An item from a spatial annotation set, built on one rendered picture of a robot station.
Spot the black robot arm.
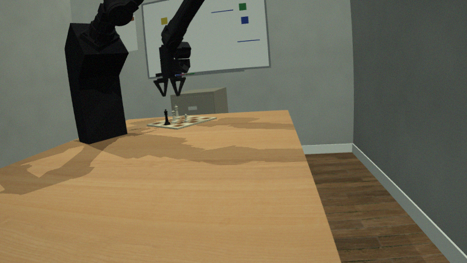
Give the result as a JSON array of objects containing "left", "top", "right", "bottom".
[{"left": 80, "top": 0, "right": 205, "bottom": 73}]

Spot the brown and cream chessboard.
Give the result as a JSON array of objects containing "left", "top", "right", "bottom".
[{"left": 147, "top": 116, "right": 216, "bottom": 129}]

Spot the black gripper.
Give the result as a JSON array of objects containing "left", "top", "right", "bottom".
[{"left": 153, "top": 58, "right": 186, "bottom": 97}]

